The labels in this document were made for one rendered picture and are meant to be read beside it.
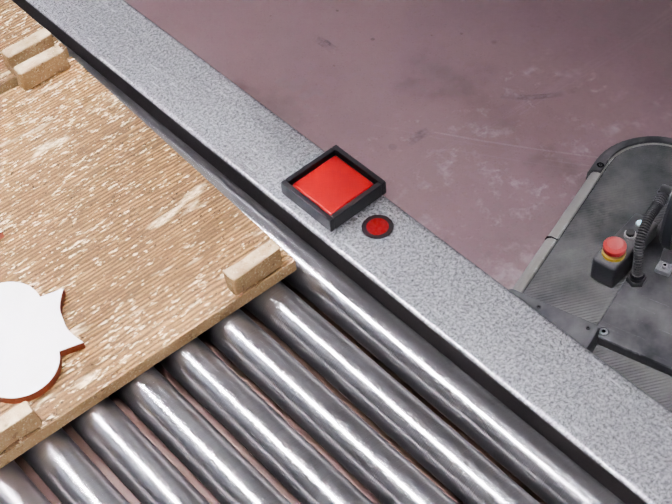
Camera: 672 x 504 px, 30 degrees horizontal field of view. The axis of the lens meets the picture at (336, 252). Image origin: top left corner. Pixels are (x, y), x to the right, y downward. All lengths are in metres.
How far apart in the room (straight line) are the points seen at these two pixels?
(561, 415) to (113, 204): 0.49
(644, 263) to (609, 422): 0.99
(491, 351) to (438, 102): 1.60
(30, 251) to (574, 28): 1.86
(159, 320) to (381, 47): 1.76
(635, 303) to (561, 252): 0.16
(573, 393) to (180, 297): 0.37
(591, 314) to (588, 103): 0.79
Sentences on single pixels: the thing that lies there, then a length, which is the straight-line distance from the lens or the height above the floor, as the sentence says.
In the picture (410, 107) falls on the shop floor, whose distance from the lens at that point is 2.70.
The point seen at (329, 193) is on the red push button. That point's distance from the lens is 1.26.
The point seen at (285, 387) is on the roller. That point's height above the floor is 0.92.
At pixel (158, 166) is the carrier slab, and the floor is 0.94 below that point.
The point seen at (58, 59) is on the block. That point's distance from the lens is 1.43.
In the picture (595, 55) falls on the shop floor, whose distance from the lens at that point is 2.84.
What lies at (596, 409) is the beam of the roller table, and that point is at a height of 0.91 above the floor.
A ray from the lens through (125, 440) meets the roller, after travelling 1.12.
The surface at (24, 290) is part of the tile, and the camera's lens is 1.22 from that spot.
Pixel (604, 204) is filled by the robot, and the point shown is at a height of 0.24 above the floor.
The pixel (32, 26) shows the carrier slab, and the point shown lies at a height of 0.94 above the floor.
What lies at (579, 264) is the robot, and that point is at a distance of 2.10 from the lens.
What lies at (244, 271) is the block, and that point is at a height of 0.96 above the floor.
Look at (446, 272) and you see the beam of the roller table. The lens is 1.20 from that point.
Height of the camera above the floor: 1.85
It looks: 49 degrees down
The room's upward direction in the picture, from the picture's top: 6 degrees counter-clockwise
